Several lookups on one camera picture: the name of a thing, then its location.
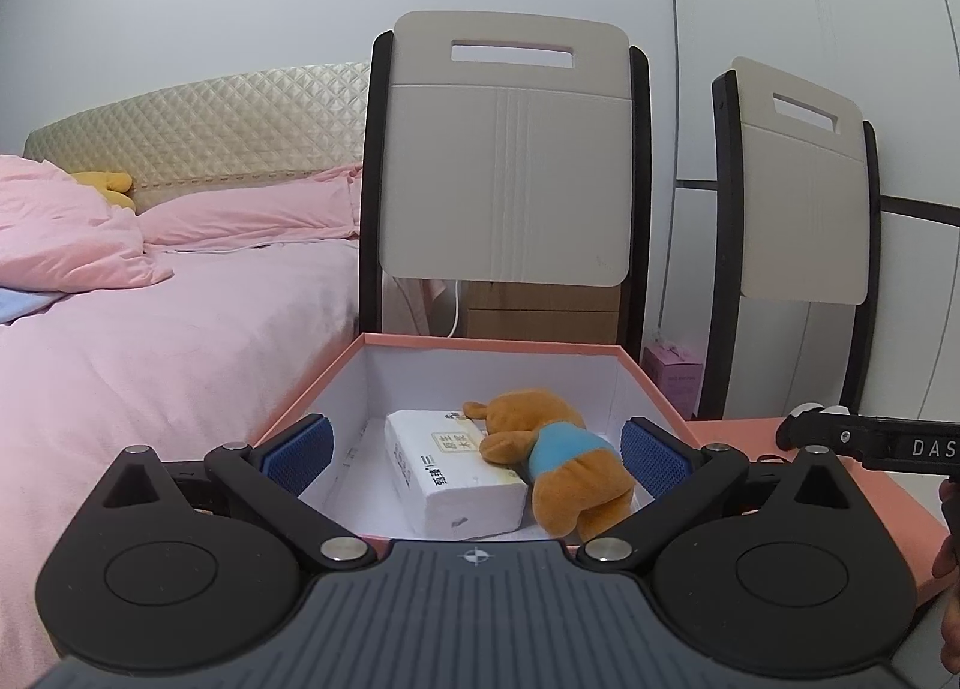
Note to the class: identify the white tissue pack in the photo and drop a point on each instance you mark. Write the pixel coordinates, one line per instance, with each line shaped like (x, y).
(450, 486)

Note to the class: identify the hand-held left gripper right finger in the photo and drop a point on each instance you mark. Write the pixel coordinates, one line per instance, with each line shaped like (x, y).
(656, 458)

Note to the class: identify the yellow plush toy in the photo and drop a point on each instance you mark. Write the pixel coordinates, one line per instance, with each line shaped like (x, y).
(105, 183)

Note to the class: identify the pink pillow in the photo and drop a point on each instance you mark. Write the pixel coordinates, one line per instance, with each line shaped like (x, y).
(262, 217)

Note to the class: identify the light blue cloth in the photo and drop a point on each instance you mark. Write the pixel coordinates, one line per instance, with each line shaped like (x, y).
(19, 305)

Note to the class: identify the small pink box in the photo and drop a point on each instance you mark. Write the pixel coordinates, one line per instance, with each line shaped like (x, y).
(675, 378)

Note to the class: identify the bed with pink sheet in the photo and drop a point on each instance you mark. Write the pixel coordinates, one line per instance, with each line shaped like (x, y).
(150, 374)

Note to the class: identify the salmon pink cardboard box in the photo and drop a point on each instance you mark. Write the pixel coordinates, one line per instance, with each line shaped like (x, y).
(487, 374)

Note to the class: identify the person's right hand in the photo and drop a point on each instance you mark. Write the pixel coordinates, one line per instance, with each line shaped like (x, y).
(952, 561)

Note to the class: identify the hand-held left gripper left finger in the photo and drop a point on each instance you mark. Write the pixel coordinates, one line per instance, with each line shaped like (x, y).
(300, 455)

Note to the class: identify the beige chair with black frame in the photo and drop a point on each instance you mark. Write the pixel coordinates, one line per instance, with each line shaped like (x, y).
(802, 209)
(510, 172)

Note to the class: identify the pink duvet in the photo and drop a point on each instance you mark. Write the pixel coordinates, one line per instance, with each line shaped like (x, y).
(60, 232)

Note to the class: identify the beige quilted headboard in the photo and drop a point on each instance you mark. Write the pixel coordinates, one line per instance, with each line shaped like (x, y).
(225, 127)

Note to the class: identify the brown plush toy blue shirt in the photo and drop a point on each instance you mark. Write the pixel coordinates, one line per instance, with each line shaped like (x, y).
(577, 486)

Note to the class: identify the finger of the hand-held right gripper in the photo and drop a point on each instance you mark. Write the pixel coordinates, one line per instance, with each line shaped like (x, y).
(821, 430)

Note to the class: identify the wooden nightstand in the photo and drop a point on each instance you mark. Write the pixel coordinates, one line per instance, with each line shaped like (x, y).
(540, 314)

